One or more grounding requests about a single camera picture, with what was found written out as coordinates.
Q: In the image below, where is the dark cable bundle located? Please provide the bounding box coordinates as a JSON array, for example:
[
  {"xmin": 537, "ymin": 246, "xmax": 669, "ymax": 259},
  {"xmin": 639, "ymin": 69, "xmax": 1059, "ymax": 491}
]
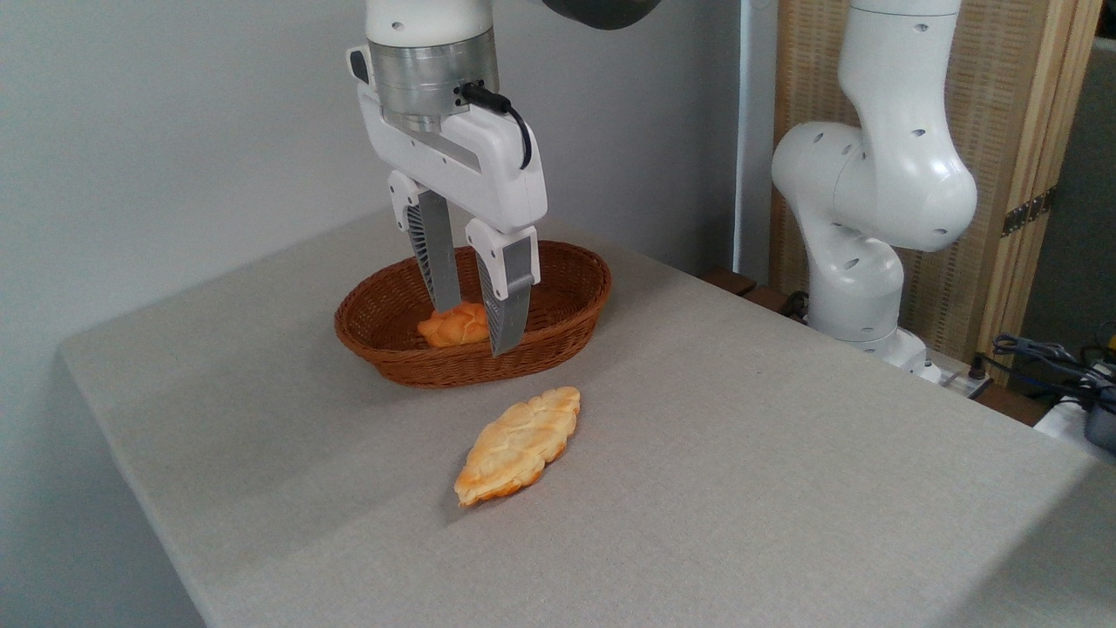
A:
[{"xmin": 978, "ymin": 331, "xmax": 1116, "ymax": 413}]

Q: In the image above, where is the long pale braided bread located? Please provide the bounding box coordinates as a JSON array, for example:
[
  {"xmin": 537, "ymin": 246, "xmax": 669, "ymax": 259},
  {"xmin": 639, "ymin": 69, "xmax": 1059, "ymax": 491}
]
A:
[{"xmin": 453, "ymin": 386, "xmax": 582, "ymax": 509}]

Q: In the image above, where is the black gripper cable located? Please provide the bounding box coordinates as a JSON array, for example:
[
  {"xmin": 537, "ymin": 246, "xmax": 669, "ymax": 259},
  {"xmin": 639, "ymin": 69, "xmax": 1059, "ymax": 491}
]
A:
[{"xmin": 455, "ymin": 81, "xmax": 534, "ymax": 171}]

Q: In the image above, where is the grey device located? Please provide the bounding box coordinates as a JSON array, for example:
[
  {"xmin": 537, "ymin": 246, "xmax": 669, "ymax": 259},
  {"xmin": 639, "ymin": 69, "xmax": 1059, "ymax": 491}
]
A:
[{"xmin": 1084, "ymin": 386, "xmax": 1116, "ymax": 455}]

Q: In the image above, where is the white vertical pole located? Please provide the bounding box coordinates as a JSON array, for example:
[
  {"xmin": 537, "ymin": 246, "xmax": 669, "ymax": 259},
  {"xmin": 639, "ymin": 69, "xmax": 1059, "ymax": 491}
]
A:
[{"xmin": 735, "ymin": 0, "xmax": 779, "ymax": 282}]

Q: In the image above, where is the grey tablecloth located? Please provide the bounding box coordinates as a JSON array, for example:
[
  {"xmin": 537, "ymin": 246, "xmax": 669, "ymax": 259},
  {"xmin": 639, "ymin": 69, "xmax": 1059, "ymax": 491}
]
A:
[{"xmin": 58, "ymin": 208, "xmax": 1116, "ymax": 628}]

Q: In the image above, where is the brown wicker basket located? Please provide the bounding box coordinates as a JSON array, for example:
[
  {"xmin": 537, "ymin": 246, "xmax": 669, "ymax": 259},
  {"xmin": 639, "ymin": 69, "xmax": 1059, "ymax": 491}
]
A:
[{"xmin": 334, "ymin": 240, "xmax": 612, "ymax": 389}]

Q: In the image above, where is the wooden rattan folding screen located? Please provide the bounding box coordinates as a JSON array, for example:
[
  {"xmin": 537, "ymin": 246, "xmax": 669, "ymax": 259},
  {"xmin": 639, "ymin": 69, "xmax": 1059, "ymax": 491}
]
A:
[{"xmin": 771, "ymin": 0, "xmax": 1105, "ymax": 386}]

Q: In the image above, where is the small orange braided bread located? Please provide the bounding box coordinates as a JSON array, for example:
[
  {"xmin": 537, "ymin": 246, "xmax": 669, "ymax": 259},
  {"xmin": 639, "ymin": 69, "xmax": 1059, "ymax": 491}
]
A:
[{"xmin": 417, "ymin": 301, "xmax": 492, "ymax": 350}]

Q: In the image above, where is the metal screen hinge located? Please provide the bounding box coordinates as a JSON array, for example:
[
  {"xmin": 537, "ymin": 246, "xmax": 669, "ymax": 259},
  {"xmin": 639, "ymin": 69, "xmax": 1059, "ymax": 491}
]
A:
[{"xmin": 1001, "ymin": 187, "xmax": 1058, "ymax": 238}]

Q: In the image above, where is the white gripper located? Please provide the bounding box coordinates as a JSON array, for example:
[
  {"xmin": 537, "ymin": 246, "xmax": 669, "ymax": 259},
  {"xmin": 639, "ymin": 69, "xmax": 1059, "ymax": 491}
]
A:
[{"xmin": 347, "ymin": 45, "xmax": 549, "ymax": 358}]

